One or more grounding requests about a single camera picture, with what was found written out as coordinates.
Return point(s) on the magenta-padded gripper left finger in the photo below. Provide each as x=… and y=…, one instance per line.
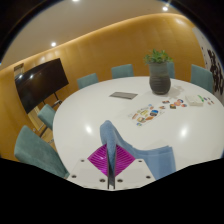
x=96, y=163

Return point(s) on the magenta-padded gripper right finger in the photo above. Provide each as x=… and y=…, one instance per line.
x=128, y=166

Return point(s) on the blue towel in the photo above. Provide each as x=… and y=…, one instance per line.
x=156, y=160

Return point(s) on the colourful sticker sheet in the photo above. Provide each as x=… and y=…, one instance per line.
x=146, y=115

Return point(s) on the teal chairs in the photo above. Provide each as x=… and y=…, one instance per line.
x=33, y=150

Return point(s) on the loose colourful stickers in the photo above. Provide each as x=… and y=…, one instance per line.
x=175, y=104

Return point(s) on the white flat box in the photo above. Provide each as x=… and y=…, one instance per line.
x=194, y=100

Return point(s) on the grey ribbed pot with plant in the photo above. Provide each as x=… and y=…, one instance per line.
x=160, y=78

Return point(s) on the black screen on stand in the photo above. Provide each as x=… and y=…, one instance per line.
x=40, y=83

